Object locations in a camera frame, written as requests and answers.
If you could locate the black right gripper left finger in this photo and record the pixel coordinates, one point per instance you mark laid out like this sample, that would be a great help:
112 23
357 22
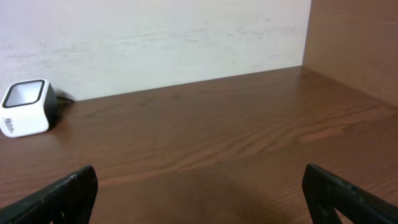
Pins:
68 200

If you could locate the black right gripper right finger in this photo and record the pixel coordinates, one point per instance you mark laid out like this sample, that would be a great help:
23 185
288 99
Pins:
326 194

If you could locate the white barcode scanner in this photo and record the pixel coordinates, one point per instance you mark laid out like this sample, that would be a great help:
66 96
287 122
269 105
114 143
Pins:
28 108

